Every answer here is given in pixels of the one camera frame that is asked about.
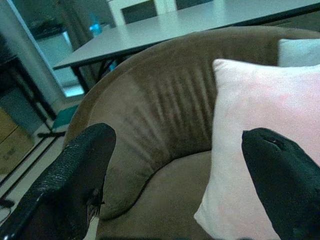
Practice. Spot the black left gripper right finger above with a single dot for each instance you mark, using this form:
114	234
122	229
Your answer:
282	175

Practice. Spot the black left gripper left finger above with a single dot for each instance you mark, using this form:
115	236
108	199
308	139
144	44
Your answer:
62	180

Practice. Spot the teal floor mat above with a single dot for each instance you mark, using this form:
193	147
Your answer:
63	117

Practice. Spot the pale pink square pillow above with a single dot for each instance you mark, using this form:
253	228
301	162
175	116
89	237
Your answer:
250	105

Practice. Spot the brown velvet round sofa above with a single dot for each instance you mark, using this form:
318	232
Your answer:
170	120

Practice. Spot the white square pillow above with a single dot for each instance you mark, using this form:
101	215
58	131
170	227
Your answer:
298	52

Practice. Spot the brown cardboard box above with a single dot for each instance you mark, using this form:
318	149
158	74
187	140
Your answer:
11	142

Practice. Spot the blue plastic bottle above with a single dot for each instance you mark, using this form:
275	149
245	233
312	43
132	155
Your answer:
95	25

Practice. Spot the grey table with black legs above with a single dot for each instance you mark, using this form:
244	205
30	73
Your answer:
160	32

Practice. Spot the dark chair with white frame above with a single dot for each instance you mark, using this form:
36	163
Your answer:
197	3
139	11

